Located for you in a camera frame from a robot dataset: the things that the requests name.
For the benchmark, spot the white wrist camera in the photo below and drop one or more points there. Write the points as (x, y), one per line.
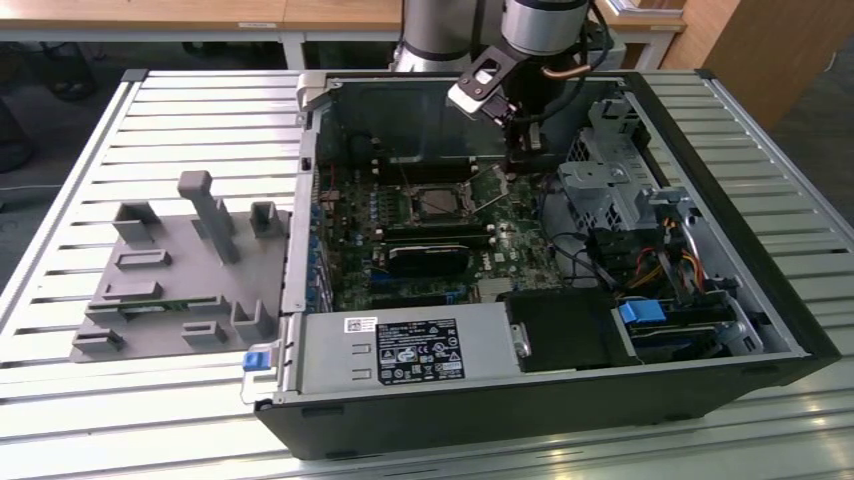
(475, 96)

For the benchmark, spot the wooden desk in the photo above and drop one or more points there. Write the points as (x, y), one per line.
(133, 12)

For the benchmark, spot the CPU socket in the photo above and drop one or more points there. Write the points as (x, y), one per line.
(413, 213)

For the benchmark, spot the green RAM stick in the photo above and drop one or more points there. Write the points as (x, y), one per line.
(173, 305)

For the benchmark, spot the silver power supply unit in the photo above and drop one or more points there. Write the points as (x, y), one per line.
(333, 360)

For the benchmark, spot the black graphics card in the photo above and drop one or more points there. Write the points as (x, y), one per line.
(427, 260)

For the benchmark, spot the blue case latch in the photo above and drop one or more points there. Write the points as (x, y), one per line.
(255, 362)

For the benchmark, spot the grey parts rack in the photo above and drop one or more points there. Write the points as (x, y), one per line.
(180, 300)

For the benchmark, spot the silver chipset heatsink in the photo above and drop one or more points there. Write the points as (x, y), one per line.
(495, 290)

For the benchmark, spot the wooden cabinet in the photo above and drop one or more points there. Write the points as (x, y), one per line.
(767, 50)

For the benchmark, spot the silver disk bay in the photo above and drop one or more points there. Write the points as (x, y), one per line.
(600, 200)

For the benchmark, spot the blue disk carrier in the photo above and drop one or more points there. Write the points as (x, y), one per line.
(640, 312)

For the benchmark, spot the black PC case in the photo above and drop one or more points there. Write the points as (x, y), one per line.
(467, 425)

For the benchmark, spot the CPU with silver top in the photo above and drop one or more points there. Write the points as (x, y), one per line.
(440, 204)

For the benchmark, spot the metal locking lever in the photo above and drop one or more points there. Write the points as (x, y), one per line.
(404, 176)
(495, 201)

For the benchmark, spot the green motherboard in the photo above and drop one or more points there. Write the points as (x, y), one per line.
(520, 250)

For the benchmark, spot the black office chair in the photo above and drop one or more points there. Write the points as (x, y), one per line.
(69, 82)

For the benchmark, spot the black plastic shroud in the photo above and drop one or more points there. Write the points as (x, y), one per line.
(567, 330)

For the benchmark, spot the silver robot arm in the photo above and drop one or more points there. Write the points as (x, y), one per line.
(547, 25)

